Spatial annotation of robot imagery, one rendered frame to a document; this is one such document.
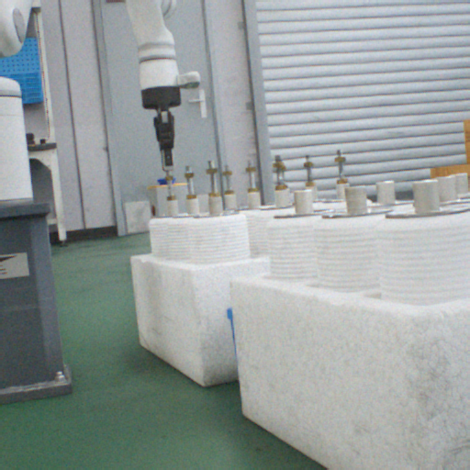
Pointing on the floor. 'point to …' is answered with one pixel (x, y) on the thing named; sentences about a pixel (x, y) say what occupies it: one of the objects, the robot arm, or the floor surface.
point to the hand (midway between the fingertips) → (168, 163)
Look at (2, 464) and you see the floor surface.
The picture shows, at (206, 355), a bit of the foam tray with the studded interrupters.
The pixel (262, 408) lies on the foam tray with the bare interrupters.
